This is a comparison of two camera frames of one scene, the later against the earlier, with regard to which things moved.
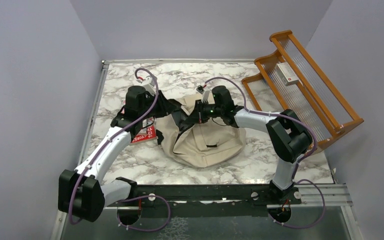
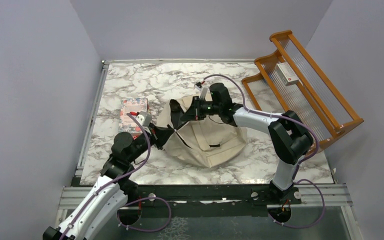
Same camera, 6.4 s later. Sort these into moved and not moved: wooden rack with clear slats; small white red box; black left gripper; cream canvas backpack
Moved: black left gripper
Not moved: small white red box; cream canvas backpack; wooden rack with clear slats
